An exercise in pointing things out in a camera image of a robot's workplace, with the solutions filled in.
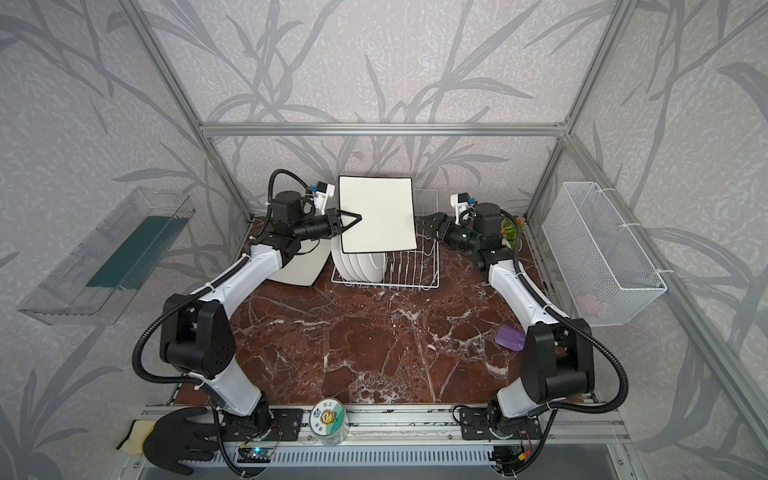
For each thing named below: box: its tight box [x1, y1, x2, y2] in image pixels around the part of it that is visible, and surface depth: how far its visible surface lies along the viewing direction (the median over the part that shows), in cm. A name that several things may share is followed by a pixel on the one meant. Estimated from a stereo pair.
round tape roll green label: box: [309, 398, 350, 446], surface depth 69 cm
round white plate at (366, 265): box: [357, 254, 373, 282], surface depth 93 cm
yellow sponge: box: [119, 420, 156, 455], surface depth 73 cm
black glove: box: [143, 406, 219, 475], surface depth 72 cm
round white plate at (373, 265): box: [356, 253, 385, 283], surface depth 94 cm
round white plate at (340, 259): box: [330, 234, 349, 282], surface depth 91 cm
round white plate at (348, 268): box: [341, 253, 363, 281], surface depth 91 cm
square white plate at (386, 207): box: [338, 176, 417, 253], surface depth 85 cm
